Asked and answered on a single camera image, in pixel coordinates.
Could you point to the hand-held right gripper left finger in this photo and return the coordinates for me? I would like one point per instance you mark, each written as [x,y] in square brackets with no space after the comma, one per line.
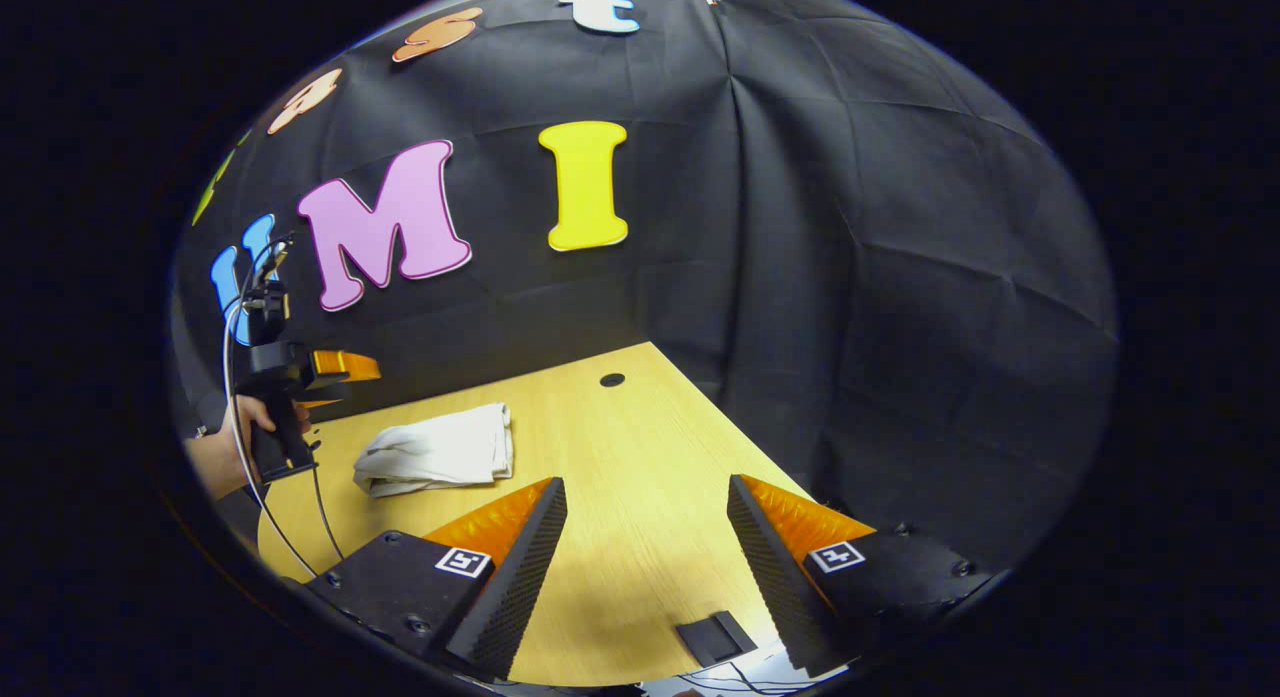
[520,577]

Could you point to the black backdrop cloth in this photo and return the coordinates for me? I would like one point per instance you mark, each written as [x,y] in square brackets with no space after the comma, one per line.
[800,277]

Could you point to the white jeans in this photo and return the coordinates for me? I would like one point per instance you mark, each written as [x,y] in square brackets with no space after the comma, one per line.
[440,452]

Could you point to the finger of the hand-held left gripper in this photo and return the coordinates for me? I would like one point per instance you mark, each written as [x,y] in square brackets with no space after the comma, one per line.
[325,394]
[345,365]

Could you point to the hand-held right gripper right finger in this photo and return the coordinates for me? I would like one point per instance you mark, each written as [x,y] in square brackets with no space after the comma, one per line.
[770,577]

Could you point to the black table socket cover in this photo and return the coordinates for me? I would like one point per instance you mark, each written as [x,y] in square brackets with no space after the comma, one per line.
[715,639]

